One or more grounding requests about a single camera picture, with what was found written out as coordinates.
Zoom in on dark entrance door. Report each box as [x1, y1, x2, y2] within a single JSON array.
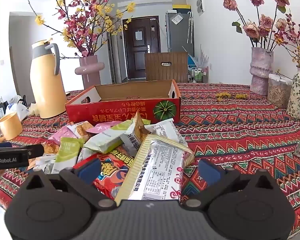
[[122, 16, 162, 80]]

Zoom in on wooden chair back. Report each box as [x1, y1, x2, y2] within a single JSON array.
[[144, 52, 189, 82]]

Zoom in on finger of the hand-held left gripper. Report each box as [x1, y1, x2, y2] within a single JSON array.
[[27, 144, 45, 158]]

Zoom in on floral ceramic vase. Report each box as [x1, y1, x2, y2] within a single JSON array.
[[286, 65, 300, 120]]

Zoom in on dried pink roses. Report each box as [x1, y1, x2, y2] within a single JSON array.
[[220, 0, 294, 50]]

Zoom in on pink ring vase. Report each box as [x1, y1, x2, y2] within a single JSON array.
[[74, 55, 105, 90]]

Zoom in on tan cracker packet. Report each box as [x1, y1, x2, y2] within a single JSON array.
[[122, 111, 152, 157]]

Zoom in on grey refrigerator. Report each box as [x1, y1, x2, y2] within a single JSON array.
[[165, 9, 194, 53]]

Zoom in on yellow mug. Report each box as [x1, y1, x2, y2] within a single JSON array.
[[0, 112, 23, 143]]

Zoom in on large white noodle packet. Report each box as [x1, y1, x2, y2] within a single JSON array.
[[114, 134, 195, 202]]

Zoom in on pink textured vase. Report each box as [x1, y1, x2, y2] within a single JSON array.
[[249, 47, 274, 96]]

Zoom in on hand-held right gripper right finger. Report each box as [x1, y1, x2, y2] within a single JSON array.
[[182, 159, 277, 210]]

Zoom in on red cardboard box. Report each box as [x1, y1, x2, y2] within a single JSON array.
[[65, 79, 182, 125]]

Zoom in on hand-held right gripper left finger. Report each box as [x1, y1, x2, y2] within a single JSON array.
[[22, 158, 118, 210]]

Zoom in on green snack packet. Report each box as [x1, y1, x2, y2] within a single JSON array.
[[51, 137, 86, 174]]

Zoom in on white folded umbrella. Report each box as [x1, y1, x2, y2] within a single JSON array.
[[187, 11, 193, 44]]

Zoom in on white orange cracker packet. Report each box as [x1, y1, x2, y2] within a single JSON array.
[[66, 121, 93, 139]]

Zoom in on white plastic bag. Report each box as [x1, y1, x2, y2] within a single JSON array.
[[5, 102, 30, 122]]

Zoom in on yellow thermos jug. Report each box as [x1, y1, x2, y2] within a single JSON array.
[[30, 38, 68, 119]]

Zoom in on clear lidded storage jar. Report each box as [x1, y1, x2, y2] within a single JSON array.
[[267, 73, 294, 109]]

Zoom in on white dried grass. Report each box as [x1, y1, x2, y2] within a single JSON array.
[[195, 45, 209, 67]]

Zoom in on pile of mixed snacks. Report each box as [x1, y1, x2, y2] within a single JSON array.
[[29, 111, 195, 202]]

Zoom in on pink snack packet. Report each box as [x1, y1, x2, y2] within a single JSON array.
[[49, 126, 78, 145], [86, 121, 122, 134]]

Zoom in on red snack packet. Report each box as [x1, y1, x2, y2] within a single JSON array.
[[74, 152, 138, 200]]

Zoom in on pink and yellow blossom branches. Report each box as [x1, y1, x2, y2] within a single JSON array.
[[27, 0, 137, 58]]

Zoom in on trolley with bottles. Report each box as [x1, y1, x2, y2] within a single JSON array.
[[188, 64, 208, 83]]

